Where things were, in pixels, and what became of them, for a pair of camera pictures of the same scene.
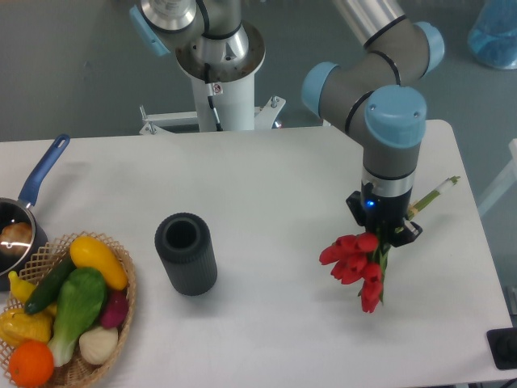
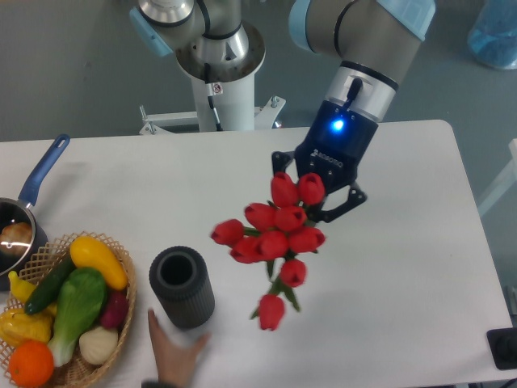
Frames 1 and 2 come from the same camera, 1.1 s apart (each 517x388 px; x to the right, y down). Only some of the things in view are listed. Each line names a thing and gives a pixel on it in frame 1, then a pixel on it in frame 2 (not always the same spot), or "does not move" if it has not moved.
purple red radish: (115, 309) does not move
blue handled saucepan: (23, 235) does not move
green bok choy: (81, 295) does not move
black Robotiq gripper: (384, 214) → (338, 139)
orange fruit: (31, 363) does not move
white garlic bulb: (97, 345) does not move
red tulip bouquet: (366, 255) → (279, 234)
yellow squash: (90, 252) does not move
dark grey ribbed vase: (185, 247) → (179, 277)
